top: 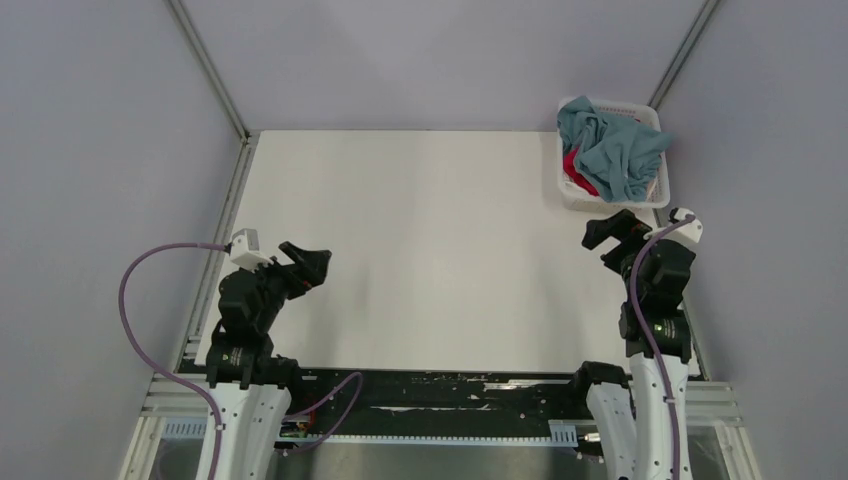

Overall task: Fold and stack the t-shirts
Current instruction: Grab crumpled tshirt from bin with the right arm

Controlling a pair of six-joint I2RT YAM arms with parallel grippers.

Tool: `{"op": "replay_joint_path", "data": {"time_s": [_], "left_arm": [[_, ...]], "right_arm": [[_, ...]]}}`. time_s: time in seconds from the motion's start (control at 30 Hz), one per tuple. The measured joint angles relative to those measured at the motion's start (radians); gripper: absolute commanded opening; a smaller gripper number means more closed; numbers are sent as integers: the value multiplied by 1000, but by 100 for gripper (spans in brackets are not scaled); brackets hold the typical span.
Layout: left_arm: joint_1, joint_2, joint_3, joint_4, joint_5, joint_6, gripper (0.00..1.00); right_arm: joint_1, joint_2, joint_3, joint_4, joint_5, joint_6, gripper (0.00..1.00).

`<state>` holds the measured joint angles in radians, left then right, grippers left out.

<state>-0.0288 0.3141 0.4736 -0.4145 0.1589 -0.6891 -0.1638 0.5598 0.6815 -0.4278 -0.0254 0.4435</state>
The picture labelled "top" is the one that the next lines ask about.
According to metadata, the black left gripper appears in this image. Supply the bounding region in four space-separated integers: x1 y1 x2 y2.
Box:
244 241 331 332

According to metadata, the blue-grey t-shirt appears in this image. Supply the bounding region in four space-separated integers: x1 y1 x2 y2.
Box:
556 95 676 205

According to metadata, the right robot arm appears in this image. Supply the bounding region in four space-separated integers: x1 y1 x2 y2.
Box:
570 208 703 479

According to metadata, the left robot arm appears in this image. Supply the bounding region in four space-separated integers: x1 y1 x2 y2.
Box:
197 231 332 479

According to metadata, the white plastic laundry basket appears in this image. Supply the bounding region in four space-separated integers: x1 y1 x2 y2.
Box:
555 96 672 214

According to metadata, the red t-shirt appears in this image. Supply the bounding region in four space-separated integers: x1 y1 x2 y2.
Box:
562 144 599 198

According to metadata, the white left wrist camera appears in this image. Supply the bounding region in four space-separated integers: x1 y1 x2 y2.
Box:
229 228 271 271

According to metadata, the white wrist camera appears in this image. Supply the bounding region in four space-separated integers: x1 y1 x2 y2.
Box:
229 228 271 271
644 208 703 252

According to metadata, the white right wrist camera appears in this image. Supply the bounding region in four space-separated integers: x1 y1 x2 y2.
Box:
644 208 703 252

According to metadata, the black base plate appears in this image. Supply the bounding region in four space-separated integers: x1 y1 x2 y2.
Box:
177 357 637 442

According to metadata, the aluminium frame rail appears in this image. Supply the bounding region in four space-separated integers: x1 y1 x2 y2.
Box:
118 369 764 479

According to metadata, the grey slotted cable duct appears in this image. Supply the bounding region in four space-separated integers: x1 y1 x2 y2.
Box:
162 419 579 447

